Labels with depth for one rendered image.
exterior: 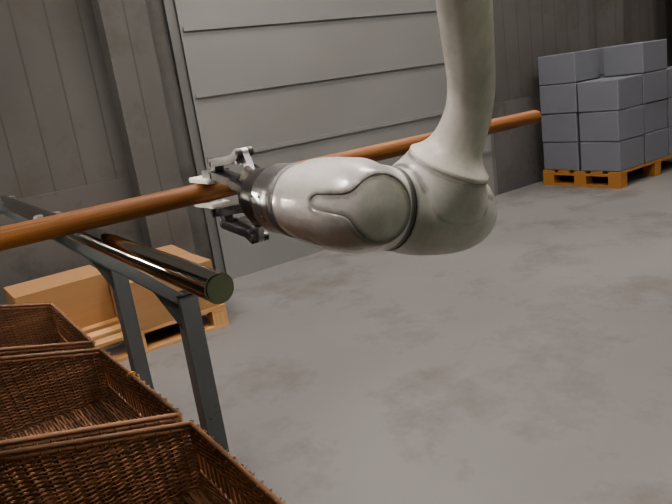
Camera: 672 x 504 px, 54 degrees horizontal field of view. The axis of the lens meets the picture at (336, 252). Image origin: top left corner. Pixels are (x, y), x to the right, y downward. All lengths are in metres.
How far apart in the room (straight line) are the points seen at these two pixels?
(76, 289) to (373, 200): 3.54
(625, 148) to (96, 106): 4.60
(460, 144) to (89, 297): 3.53
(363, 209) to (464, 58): 0.20
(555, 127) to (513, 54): 0.84
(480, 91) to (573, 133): 6.09
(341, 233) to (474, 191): 0.19
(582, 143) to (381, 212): 6.18
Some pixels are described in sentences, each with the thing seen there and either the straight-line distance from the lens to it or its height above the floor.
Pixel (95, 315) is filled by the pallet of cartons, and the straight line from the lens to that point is 4.18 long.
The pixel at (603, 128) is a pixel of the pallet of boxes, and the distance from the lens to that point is 6.66.
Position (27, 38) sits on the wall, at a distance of 4.59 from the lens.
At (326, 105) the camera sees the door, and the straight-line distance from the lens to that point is 5.37.
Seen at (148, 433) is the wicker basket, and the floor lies 0.74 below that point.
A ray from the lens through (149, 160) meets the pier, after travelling 4.58.
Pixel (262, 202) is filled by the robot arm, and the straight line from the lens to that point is 0.78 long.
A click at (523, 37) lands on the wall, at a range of 7.15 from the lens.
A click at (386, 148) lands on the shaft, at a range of 1.19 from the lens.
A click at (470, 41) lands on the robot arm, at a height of 1.35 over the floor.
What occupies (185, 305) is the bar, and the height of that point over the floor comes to 0.93.
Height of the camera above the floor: 1.33
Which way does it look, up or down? 15 degrees down
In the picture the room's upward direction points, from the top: 8 degrees counter-clockwise
